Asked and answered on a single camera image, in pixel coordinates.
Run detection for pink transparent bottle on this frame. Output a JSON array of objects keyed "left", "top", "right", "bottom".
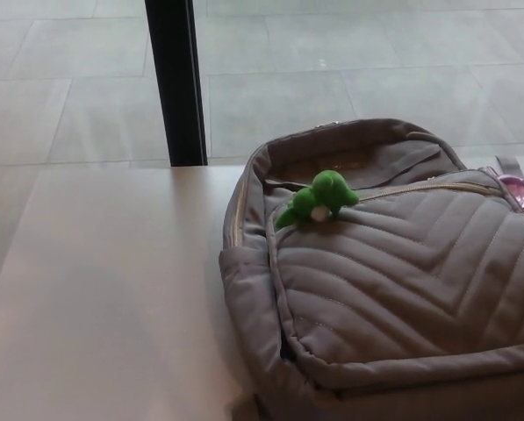
[{"left": 485, "top": 166, "right": 524, "bottom": 227}]

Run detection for black window frame post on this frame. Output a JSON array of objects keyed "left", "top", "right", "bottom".
[{"left": 143, "top": 0, "right": 209, "bottom": 168}]

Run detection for grey webbing strap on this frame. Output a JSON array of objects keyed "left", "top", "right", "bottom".
[{"left": 494, "top": 154, "right": 524, "bottom": 179}]

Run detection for green plush keychain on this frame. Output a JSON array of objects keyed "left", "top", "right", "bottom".
[{"left": 273, "top": 169, "right": 360, "bottom": 230}]

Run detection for grey quilted backpack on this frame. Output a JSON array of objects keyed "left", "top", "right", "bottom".
[{"left": 218, "top": 118, "right": 524, "bottom": 421}]

